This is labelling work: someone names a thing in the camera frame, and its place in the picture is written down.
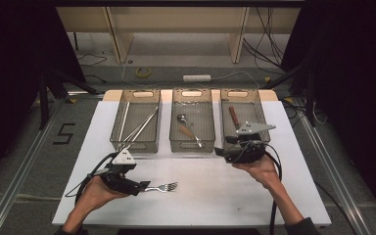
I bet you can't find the right hand-held gripper cable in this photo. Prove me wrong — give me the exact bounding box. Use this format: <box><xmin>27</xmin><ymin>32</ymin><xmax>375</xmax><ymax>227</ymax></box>
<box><xmin>238</xmin><ymin>140</ymin><xmax>284</xmax><ymax>235</ymax></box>

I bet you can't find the metal chopstick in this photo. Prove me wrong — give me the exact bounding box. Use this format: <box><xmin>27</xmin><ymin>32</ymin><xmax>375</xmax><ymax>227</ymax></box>
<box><xmin>120</xmin><ymin>115</ymin><xmax>158</xmax><ymax>151</ymax></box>
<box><xmin>118</xmin><ymin>112</ymin><xmax>156</xmax><ymax>150</ymax></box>

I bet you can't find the metal floor rail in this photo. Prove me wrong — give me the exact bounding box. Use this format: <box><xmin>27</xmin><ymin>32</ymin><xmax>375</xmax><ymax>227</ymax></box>
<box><xmin>293</xmin><ymin>97</ymin><xmax>373</xmax><ymax>235</ymax></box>
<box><xmin>0</xmin><ymin>97</ymin><xmax>67</xmax><ymax>235</ymax></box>

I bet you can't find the person's right hand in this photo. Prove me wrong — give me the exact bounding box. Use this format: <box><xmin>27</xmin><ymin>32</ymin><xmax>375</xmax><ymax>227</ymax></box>
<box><xmin>231</xmin><ymin>154</ymin><xmax>282</xmax><ymax>191</ymax></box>

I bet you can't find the bundle of black cables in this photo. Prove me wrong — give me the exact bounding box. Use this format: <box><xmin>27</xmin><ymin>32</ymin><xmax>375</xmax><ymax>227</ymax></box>
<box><xmin>243</xmin><ymin>7</ymin><xmax>285</xmax><ymax>71</ymax></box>

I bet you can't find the white floor cable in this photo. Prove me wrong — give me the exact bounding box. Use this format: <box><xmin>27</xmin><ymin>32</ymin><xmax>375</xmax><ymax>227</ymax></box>
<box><xmin>120</xmin><ymin>62</ymin><xmax>262</xmax><ymax>90</ymax></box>

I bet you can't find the white chopstick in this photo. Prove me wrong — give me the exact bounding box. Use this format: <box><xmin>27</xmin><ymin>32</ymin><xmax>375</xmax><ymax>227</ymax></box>
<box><xmin>118</xmin><ymin>101</ymin><xmax>131</xmax><ymax>143</ymax></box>
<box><xmin>125</xmin><ymin>107</ymin><xmax>160</xmax><ymax>151</ymax></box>

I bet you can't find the yellow tape roll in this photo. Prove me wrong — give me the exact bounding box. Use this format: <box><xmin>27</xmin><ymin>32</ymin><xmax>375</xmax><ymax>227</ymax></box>
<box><xmin>135</xmin><ymin>67</ymin><xmax>152</xmax><ymax>78</ymax></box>

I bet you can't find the light wooden shelf unit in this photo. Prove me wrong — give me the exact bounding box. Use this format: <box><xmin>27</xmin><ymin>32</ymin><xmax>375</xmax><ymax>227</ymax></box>
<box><xmin>56</xmin><ymin>7</ymin><xmax>302</xmax><ymax>65</ymax></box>

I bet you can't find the black curtain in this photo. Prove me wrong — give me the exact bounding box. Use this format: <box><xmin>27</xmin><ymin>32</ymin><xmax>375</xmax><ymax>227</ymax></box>
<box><xmin>0</xmin><ymin>0</ymin><xmax>86</xmax><ymax>190</ymax></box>
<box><xmin>280</xmin><ymin>0</ymin><xmax>376</xmax><ymax>226</ymax></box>

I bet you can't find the hand-held gripper cable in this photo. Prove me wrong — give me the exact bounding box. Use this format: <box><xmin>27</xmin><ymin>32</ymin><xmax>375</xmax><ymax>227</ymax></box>
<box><xmin>238</xmin><ymin>140</ymin><xmax>284</xmax><ymax>235</ymax></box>
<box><xmin>65</xmin><ymin>151</ymin><xmax>119</xmax><ymax>208</ymax></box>

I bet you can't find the thick black floor cable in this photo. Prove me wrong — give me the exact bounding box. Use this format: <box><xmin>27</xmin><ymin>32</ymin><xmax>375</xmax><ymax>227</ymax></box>
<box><xmin>312</xmin><ymin>179</ymin><xmax>357</xmax><ymax>235</ymax></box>

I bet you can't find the black overhead frame bar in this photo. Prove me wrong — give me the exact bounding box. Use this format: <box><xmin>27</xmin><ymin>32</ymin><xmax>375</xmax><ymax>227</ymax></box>
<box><xmin>53</xmin><ymin>0</ymin><xmax>306</xmax><ymax>8</ymax></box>

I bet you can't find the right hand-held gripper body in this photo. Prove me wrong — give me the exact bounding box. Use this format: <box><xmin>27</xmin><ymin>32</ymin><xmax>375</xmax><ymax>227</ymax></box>
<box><xmin>223</xmin><ymin>121</ymin><xmax>277</xmax><ymax>165</ymax></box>

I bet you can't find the wooden-handled table knife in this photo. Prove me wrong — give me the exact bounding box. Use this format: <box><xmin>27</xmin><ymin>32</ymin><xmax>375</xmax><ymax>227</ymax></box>
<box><xmin>228</xmin><ymin>106</ymin><xmax>243</xmax><ymax>130</ymax></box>

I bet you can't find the person's left hand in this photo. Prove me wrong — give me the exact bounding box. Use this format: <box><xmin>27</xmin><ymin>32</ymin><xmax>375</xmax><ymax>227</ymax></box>
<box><xmin>74</xmin><ymin>175</ymin><xmax>130</xmax><ymax>217</ymax></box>

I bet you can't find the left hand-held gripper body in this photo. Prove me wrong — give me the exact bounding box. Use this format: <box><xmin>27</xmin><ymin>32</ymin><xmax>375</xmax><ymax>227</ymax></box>
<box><xmin>99</xmin><ymin>148</ymin><xmax>144</xmax><ymax>197</ymax></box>

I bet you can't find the white power strip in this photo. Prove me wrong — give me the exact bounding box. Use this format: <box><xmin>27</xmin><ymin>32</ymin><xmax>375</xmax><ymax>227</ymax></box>
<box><xmin>182</xmin><ymin>74</ymin><xmax>212</xmax><ymax>83</ymax></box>

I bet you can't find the grey translucent plastic bin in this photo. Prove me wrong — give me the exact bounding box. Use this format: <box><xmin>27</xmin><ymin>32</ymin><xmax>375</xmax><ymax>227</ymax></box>
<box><xmin>219</xmin><ymin>88</ymin><xmax>271</xmax><ymax>154</ymax></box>
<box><xmin>169</xmin><ymin>88</ymin><xmax>216</xmax><ymax>154</ymax></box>
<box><xmin>110</xmin><ymin>89</ymin><xmax>162</xmax><ymax>154</ymax></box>

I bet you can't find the left hand-held gripper cable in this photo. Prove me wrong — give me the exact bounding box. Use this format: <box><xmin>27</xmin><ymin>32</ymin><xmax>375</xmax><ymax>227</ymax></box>
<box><xmin>65</xmin><ymin>151</ymin><xmax>119</xmax><ymax>208</ymax></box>

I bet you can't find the metal spoon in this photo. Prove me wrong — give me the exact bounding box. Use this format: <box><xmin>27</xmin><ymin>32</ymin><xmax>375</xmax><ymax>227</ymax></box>
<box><xmin>176</xmin><ymin>114</ymin><xmax>206</xmax><ymax>149</ymax></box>

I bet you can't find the thin black floor cable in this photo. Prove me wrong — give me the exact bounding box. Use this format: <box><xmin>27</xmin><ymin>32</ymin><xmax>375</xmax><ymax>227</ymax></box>
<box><xmin>76</xmin><ymin>53</ymin><xmax>108</xmax><ymax>84</ymax></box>

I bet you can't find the white table cover sheet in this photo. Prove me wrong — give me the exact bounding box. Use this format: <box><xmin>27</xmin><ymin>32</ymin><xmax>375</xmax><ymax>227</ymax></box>
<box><xmin>52</xmin><ymin>100</ymin><xmax>332</xmax><ymax>228</ymax></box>

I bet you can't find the black metal stand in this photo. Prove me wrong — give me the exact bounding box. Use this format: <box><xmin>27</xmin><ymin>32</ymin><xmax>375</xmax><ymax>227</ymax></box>
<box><xmin>260</xmin><ymin>58</ymin><xmax>317</xmax><ymax>127</ymax></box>
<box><xmin>38</xmin><ymin>68</ymin><xmax>99</xmax><ymax>131</ymax></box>

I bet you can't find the metal fork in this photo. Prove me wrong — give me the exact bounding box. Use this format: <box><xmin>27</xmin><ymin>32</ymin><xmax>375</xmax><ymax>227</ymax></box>
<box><xmin>143</xmin><ymin>181</ymin><xmax>179</xmax><ymax>194</ymax></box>

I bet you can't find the wooden spoon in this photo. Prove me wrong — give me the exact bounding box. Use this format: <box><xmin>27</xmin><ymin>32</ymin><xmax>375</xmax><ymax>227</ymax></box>
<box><xmin>178</xmin><ymin>124</ymin><xmax>197</xmax><ymax>142</ymax></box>

